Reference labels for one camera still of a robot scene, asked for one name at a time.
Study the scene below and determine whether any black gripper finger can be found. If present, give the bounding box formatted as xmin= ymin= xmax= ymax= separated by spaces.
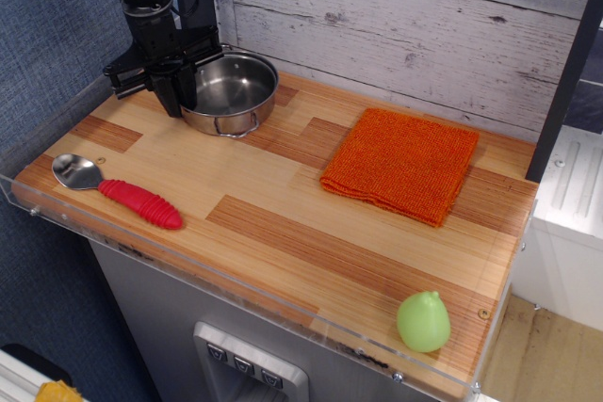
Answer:
xmin=175 ymin=65 xmax=197 ymax=108
xmin=151 ymin=71 xmax=182 ymax=118

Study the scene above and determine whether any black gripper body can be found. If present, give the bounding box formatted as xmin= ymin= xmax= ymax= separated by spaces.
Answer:
xmin=104 ymin=0 xmax=221 ymax=98

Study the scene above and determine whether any silver metal pot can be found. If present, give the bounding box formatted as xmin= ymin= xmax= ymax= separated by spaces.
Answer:
xmin=181 ymin=51 xmax=279 ymax=138

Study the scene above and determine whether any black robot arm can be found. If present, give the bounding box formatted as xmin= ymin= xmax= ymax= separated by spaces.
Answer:
xmin=104 ymin=0 xmax=221 ymax=118

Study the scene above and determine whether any orange knitted cloth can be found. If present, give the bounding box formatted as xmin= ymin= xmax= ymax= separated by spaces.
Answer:
xmin=319 ymin=108 xmax=480 ymax=227

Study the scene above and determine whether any clear acrylic table guard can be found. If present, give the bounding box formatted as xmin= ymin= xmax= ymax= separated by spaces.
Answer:
xmin=0 ymin=15 xmax=539 ymax=398

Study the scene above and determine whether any grey toy fridge cabinet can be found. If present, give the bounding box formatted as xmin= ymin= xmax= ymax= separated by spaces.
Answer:
xmin=87 ymin=237 xmax=444 ymax=402

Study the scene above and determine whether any silver dispenser button panel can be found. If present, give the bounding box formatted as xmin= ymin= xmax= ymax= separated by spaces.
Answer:
xmin=193 ymin=321 xmax=310 ymax=401

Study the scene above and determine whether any yellow object at corner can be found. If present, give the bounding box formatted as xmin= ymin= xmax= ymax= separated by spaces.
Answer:
xmin=34 ymin=380 xmax=84 ymax=402

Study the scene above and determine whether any green plastic pear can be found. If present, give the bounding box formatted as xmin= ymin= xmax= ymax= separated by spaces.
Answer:
xmin=397 ymin=291 xmax=451 ymax=353

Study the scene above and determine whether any white ribbed side counter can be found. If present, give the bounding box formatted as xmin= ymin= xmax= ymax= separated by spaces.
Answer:
xmin=512 ymin=126 xmax=602 ymax=330

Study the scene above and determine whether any red handled metal spoon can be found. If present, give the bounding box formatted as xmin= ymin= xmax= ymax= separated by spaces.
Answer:
xmin=52 ymin=153 xmax=184 ymax=230

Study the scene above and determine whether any dark grey right post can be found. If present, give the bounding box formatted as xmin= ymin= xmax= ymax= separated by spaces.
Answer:
xmin=525 ymin=0 xmax=602 ymax=183

